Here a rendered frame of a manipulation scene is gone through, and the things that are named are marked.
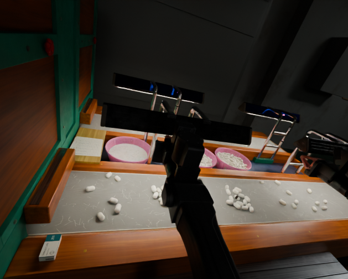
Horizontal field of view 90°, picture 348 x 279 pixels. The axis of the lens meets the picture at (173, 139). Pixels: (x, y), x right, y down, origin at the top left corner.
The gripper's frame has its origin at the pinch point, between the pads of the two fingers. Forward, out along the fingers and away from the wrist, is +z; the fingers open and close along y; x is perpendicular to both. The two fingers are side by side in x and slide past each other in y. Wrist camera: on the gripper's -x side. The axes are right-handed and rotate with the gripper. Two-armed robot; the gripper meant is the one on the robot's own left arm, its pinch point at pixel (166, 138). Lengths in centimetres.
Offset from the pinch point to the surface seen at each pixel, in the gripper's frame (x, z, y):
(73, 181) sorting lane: 33.0, 13.7, 30.1
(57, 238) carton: 28.9, -13.6, 27.0
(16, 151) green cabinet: 6.2, -5.9, 37.7
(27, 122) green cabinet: 1.4, 0.9, 38.0
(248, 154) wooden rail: 33, 58, -89
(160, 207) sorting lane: 33.2, 1.2, -5.8
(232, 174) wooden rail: 30, 24, -53
